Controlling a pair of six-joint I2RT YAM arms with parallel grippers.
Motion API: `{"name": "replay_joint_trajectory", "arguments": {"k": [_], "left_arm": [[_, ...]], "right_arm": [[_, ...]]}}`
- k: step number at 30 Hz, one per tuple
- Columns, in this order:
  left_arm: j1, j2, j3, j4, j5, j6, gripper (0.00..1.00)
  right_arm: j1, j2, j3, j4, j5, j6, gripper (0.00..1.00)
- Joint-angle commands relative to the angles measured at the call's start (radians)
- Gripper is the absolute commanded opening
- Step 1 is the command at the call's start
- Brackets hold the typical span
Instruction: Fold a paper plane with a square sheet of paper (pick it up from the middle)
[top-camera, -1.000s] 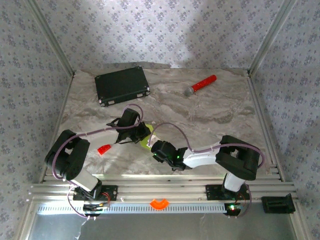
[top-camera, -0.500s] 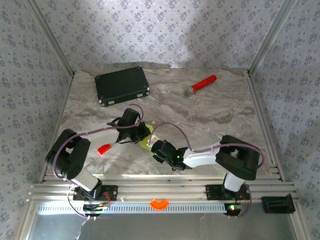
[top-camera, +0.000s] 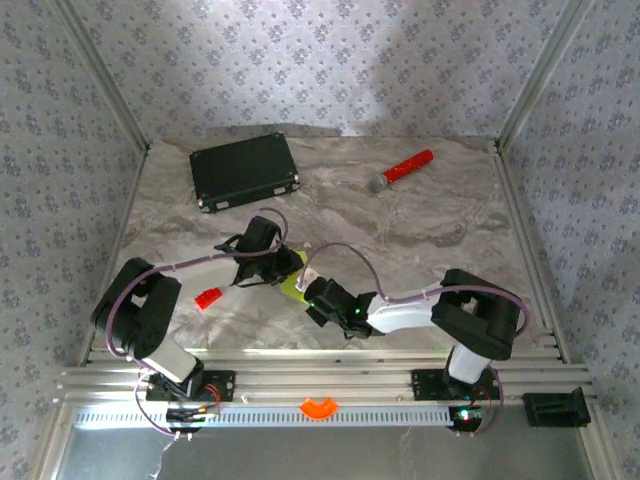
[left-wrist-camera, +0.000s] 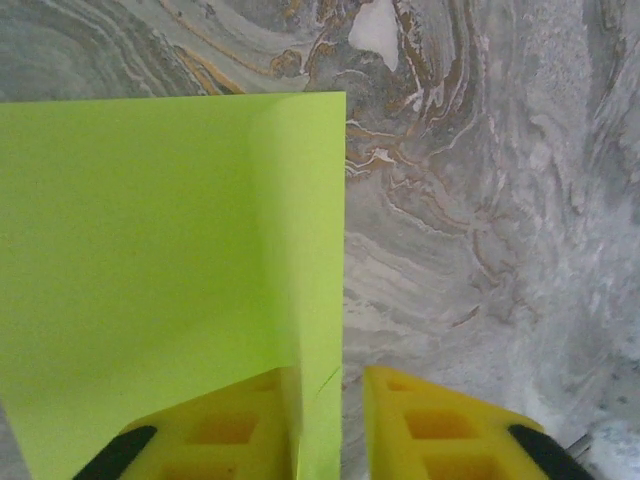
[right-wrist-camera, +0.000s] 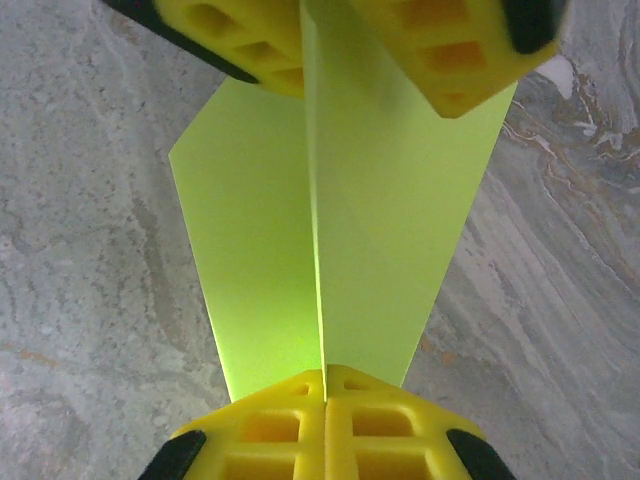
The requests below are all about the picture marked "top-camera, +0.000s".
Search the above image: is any yellow-green paper sheet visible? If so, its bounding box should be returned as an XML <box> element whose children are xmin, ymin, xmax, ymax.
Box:
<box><xmin>279</xmin><ymin>249</ymin><xmax>321</xmax><ymax>306</ymax></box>

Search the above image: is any red toy brick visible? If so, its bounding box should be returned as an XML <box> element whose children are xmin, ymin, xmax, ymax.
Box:
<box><xmin>194</xmin><ymin>287</ymin><xmax>224</xmax><ymax>310</ymax></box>

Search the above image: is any black hard case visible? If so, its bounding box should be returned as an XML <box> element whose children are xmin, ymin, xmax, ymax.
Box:
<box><xmin>188</xmin><ymin>131</ymin><xmax>303</xmax><ymax>215</ymax></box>

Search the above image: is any small black circuit board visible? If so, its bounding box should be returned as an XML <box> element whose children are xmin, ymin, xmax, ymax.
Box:
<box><xmin>448</xmin><ymin>405</ymin><xmax>484</xmax><ymax>432</ymax></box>
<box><xmin>166</xmin><ymin>405</ymin><xmax>221</xmax><ymax>434</ymax></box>

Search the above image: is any red toy microphone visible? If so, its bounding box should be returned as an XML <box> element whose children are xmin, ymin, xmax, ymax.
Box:
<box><xmin>368</xmin><ymin>149</ymin><xmax>434</xmax><ymax>194</ymax></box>

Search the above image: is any black plastic holder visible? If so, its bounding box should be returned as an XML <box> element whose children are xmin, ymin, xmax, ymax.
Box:
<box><xmin>521</xmin><ymin>387</ymin><xmax>592</xmax><ymax>428</ymax></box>

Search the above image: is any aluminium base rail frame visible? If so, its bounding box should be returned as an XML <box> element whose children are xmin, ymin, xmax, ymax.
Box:
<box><xmin>54</xmin><ymin>349</ymin><xmax>599</xmax><ymax>406</ymax></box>

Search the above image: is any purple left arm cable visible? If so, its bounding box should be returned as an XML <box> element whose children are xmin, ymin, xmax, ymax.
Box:
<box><xmin>104</xmin><ymin>207</ymin><xmax>291</xmax><ymax>441</ymax></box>

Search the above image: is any orange half-ring piece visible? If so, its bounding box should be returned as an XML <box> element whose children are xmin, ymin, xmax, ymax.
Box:
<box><xmin>298</xmin><ymin>397</ymin><xmax>340</xmax><ymax>420</ymax></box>

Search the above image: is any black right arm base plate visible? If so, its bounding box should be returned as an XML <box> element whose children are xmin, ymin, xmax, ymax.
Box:
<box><xmin>410</xmin><ymin>368</ymin><xmax>504</xmax><ymax>402</ymax></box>

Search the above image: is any slotted grey cable duct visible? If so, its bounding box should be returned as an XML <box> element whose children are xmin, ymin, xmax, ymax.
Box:
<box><xmin>74</xmin><ymin>405</ymin><xmax>461</xmax><ymax>429</ymax></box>

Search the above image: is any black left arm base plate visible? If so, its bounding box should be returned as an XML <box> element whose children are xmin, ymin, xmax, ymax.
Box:
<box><xmin>144</xmin><ymin>368</ymin><xmax>237</xmax><ymax>404</ymax></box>

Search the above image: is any aluminium side rail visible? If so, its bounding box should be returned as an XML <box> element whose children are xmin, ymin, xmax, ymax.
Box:
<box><xmin>79</xmin><ymin>147</ymin><xmax>151</xmax><ymax>364</ymax></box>
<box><xmin>492</xmin><ymin>142</ymin><xmax>571</xmax><ymax>361</ymax></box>

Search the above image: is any aluminium frame post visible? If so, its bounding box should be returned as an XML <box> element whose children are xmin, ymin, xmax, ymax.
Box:
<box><xmin>49</xmin><ymin>0</ymin><xmax>151</xmax><ymax>154</ymax></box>
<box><xmin>494</xmin><ymin>0</ymin><xmax>596</xmax><ymax>151</ymax></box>

